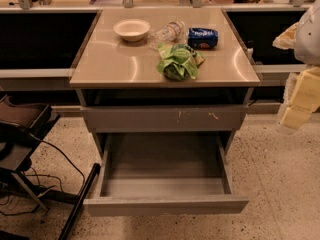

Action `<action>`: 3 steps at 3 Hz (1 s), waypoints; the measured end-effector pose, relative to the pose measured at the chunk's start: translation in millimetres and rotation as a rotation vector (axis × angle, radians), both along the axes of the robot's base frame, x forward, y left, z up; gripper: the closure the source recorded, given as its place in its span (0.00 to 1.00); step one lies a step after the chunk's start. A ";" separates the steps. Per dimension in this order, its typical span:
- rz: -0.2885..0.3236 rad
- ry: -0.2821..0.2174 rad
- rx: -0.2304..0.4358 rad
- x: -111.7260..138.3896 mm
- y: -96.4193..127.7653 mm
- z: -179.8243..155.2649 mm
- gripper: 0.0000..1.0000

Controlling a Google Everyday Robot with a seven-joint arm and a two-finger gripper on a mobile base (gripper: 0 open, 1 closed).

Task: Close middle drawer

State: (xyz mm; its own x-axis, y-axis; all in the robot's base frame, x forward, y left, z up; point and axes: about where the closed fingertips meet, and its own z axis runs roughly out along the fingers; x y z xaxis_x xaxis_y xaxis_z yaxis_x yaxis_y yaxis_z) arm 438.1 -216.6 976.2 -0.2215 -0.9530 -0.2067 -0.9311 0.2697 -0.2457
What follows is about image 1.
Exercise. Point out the green chip bag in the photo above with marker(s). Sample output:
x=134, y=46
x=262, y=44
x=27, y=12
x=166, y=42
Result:
x=179, y=62

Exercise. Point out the clear plastic water bottle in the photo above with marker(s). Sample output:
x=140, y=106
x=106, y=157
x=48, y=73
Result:
x=168, y=33

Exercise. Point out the white bowl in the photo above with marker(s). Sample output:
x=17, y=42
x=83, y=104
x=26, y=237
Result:
x=132, y=30

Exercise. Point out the grey cabinet with steel top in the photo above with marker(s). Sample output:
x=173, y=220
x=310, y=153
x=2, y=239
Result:
x=112, y=72

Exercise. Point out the black bar on floor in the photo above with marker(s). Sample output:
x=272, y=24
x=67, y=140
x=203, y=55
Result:
x=79, y=202

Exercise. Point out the grey top drawer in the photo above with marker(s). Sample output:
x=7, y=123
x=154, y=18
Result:
x=116, y=119

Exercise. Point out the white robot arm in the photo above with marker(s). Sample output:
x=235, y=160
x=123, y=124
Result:
x=304, y=38

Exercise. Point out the blue soda can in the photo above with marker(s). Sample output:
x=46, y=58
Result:
x=202, y=38

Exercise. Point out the grey drawer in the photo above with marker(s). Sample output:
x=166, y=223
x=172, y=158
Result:
x=116, y=119
x=164, y=174

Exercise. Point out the yellow foam-covered gripper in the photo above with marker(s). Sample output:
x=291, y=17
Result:
x=308, y=40

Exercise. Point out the black cart with tray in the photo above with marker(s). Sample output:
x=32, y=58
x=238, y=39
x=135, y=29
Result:
x=22, y=128

